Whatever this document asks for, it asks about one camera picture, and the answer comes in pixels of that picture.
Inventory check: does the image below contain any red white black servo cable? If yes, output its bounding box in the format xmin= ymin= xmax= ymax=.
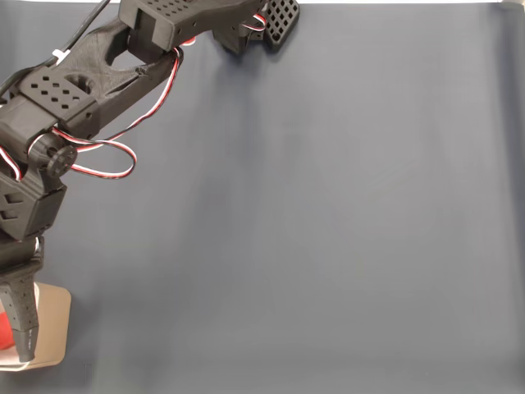
xmin=0 ymin=145 xmax=22 ymax=182
xmin=51 ymin=46 xmax=184 ymax=182

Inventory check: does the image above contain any red cube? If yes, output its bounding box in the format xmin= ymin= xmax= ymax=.
xmin=0 ymin=313 xmax=15 ymax=351

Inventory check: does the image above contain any beige box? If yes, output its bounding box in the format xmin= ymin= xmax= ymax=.
xmin=0 ymin=282 xmax=72 ymax=372

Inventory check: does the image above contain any black camera cable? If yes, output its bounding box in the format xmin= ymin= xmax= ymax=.
xmin=0 ymin=0 xmax=112 ymax=96

